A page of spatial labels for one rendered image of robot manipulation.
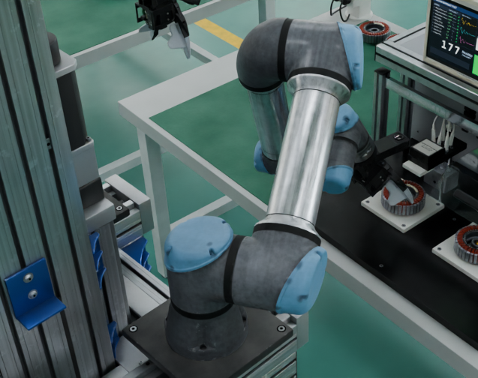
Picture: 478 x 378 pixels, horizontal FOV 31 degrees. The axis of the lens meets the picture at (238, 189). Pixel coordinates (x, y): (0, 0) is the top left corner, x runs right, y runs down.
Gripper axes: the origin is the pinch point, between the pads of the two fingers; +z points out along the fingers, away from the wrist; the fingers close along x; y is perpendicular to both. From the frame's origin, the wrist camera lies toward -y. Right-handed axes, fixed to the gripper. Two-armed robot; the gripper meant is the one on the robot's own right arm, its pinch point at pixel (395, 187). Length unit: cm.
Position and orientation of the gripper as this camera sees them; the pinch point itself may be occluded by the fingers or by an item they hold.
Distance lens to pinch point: 221.6
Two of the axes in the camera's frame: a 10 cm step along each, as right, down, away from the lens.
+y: -7.0, 7.2, -0.5
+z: 4.6, 5.0, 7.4
